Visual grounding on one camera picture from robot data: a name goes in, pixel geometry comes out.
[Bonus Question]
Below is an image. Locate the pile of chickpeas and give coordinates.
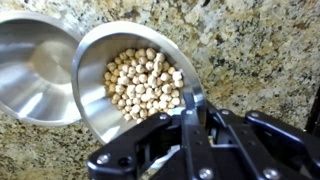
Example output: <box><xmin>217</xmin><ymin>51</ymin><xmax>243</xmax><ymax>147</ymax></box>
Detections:
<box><xmin>103</xmin><ymin>47</ymin><xmax>185</xmax><ymax>125</ymax></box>

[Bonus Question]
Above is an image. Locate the stainless steel stove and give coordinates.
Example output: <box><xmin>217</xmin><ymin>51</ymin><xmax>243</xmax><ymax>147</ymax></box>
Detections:
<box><xmin>304</xmin><ymin>85</ymin><xmax>320</xmax><ymax>138</ymax></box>

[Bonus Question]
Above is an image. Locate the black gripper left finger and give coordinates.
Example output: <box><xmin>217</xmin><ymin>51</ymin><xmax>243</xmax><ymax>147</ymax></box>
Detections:
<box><xmin>86</xmin><ymin>92</ymin><xmax>215</xmax><ymax>180</ymax></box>

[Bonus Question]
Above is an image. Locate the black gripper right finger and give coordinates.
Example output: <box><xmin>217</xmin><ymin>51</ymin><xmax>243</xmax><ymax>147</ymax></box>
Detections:
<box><xmin>205</xmin><ymin>102</ymin><xmax>320</xmax><ymax>180</ymax></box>

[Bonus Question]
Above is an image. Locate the wide steel bowl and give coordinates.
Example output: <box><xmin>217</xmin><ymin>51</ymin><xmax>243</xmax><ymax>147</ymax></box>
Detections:
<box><xmin>0</xmin><ymin>11</ymin><xmax>83</xmax><ymax>127</ymax></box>

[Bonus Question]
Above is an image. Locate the small steel bowl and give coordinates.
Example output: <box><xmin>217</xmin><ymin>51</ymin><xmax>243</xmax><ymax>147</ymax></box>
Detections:
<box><xmin>70</xmin><ymin>20</ymin><xmax>206</xmax><ymax>145</ymax></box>

